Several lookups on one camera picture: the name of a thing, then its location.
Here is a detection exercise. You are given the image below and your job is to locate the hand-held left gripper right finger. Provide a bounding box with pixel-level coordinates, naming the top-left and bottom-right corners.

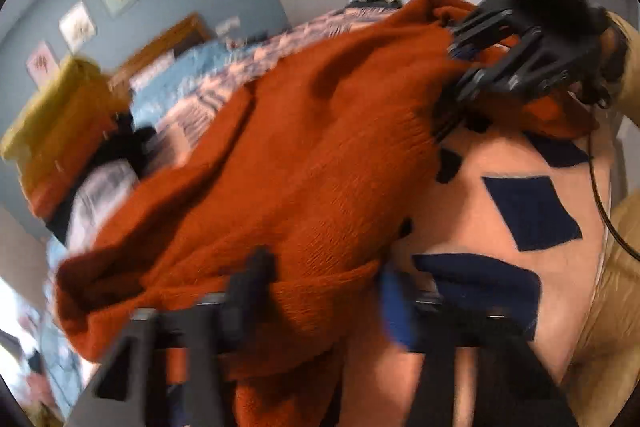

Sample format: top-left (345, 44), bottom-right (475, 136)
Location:
top-left (377, 269), bottom-right (581, 427)

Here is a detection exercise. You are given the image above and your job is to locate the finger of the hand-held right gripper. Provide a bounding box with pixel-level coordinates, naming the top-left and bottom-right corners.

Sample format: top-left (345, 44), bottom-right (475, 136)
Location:
top-left (446, 0), bottom-right (538, 60)
top-left (452, 32), bottom-right (586, 105)

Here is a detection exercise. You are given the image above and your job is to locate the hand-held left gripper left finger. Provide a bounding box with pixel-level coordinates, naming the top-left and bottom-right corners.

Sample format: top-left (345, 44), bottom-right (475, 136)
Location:
top-left (65, 247), bottom-right (277, 427)

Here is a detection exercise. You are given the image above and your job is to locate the rust orange knit sweater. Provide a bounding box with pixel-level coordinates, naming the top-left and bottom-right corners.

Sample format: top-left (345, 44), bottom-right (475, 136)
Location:
top-left (52, 0), bottom-right (601, 427)

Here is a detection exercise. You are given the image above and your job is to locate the peach navy printed blanket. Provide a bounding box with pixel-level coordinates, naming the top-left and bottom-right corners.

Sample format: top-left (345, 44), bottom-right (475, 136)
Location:
top-left (155, 4), bottom-right (620, 427)

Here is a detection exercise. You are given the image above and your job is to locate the light folded garment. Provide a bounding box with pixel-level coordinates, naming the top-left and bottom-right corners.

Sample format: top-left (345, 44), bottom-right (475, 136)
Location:
top-left (65, 159), bottom-right (143, 253)

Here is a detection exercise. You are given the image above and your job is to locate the black folded garment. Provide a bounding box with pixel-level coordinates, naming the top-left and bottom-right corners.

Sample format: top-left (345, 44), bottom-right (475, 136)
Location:
top-left (45, 112), bottom-right (157, 243)

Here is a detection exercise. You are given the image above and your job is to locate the light blue floral duvet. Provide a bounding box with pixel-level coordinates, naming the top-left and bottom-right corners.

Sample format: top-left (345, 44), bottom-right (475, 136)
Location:
top-left (127, 39), bottom-right (281, 142)

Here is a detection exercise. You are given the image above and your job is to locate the person's tan clothing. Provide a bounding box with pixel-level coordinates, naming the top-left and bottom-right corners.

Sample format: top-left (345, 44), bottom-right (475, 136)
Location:
top-left (560, 202), bottom-right (640, 427)

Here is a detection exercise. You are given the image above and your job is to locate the white patterned pillow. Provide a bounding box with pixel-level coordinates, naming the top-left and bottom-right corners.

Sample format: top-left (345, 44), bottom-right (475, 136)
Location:
top-left (127, 49), bottom-right (176, 92)

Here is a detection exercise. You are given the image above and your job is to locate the yellow folded garment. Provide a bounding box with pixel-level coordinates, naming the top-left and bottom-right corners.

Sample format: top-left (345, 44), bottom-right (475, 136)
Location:
top-left (0, 54), bottom-right (132, 208)

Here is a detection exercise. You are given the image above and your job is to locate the wooden headboard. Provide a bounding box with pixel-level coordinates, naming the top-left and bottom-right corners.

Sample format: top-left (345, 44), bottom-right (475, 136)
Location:
top-left (107, 13), bottom-right (216, 92)

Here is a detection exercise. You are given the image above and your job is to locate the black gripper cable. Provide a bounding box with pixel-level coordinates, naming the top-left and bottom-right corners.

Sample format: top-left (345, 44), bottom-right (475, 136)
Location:
top-left (582, 92), bottom-right (640, 260)

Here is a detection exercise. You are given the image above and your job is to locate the pink wall picture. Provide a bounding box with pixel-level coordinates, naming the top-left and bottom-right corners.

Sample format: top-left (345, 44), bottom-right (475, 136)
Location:
top-left (25, 41), bottom-right (62, 90)

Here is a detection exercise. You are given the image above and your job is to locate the white wall picture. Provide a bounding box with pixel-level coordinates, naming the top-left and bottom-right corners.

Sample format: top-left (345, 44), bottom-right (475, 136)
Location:
top-left (57, 1), bottom-right (97, 55)

